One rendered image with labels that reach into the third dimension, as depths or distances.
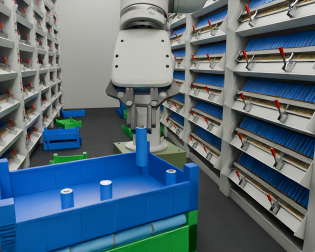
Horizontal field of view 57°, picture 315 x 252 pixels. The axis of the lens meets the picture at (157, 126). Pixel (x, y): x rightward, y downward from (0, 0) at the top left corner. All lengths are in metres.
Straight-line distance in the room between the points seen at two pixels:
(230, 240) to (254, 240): 0.10
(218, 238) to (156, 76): 0.99
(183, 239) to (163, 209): 0.08
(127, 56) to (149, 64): 0.04
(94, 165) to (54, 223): 0.23
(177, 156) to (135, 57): 0.79
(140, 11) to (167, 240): 0.38
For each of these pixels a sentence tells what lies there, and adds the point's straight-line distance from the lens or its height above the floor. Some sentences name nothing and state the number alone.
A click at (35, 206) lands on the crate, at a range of 0.57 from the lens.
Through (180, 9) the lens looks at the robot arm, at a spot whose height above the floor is 0.82.
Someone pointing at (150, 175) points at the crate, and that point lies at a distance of 0.65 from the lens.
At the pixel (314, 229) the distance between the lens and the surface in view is 1.16.
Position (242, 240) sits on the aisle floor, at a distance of 1.36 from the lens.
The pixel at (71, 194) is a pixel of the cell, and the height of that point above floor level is 0.54.
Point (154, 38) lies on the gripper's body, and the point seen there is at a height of 0.77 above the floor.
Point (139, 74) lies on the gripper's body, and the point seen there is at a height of 0.71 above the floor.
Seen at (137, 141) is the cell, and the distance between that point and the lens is 0.46.
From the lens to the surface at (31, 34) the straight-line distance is 2.85.
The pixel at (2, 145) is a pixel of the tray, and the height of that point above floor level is 0.30.
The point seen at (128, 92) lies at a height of 0.68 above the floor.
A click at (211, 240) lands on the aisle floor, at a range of 1.34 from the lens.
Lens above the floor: 0.73
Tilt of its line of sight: 12 degrees down
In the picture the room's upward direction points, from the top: straight up
